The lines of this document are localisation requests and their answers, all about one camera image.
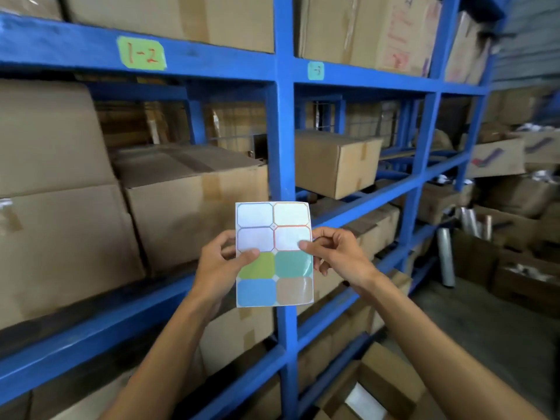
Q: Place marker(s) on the green label sticker 1-3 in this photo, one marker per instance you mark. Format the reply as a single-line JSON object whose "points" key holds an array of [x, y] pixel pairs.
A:
{"points": [[316, 70]]}

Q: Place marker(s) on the pack of white packets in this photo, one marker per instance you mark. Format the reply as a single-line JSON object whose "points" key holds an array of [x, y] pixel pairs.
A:
{"points": [[363, 402]]}

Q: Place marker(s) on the person's right hand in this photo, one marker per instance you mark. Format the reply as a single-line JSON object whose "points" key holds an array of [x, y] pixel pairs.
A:
{"points": [[345, 258]]}

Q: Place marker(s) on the person's left hand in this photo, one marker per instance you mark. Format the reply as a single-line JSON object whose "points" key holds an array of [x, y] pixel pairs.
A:
{"points": [[214, 279]]}

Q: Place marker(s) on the sheet of colourful labels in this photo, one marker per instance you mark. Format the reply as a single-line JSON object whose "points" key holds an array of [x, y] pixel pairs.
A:
{"points": [[273, 218]]}

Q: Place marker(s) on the person's right forearm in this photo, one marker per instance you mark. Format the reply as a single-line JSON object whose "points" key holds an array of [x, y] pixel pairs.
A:
{"points": [[450, 354]]}

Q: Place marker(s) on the blue metal shelf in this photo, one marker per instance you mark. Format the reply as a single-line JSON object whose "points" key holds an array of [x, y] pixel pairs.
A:
{"points": [[280, 126]]}

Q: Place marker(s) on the small open cardboard box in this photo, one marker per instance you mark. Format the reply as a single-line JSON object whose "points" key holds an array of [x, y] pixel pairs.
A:
{"points": [[389, 376]]}

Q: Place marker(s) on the red printed cardboard box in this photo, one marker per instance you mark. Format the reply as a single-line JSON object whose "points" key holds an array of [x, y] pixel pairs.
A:
{"points": [[398, 34]]}

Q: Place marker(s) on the pile of open brown cartons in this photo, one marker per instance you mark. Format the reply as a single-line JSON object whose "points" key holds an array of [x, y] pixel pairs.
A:
{"points": [[516, 205]]}

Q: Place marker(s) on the green label sticker 1-2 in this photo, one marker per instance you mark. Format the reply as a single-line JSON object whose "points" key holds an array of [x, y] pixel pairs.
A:
{"points": [[141, 53]]}

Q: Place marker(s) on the person's left forearm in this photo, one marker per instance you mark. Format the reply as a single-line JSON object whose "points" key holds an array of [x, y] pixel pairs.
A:
{"points": [[162, 367]]}

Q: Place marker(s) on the clear film roll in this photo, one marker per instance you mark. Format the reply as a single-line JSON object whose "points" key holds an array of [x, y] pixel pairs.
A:
{"points": [[463, 218], [487, 227], [446, 258], [473, 220]]}

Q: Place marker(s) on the pink printed cardboard box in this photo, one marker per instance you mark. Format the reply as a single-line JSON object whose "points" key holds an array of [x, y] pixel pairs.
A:
{"points": [[434, 34]]}

